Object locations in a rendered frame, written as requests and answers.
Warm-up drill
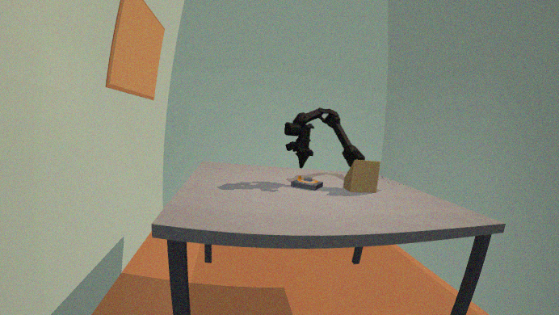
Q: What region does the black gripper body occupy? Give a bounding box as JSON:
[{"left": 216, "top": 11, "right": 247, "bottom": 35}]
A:
[{"left": 293, "top": 136, "right": 313, "bottom": 156}]

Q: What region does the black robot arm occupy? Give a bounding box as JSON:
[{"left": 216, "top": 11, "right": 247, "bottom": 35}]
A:
[{"left": 284, "top": 108, "right": 365, "bottom": 167}]

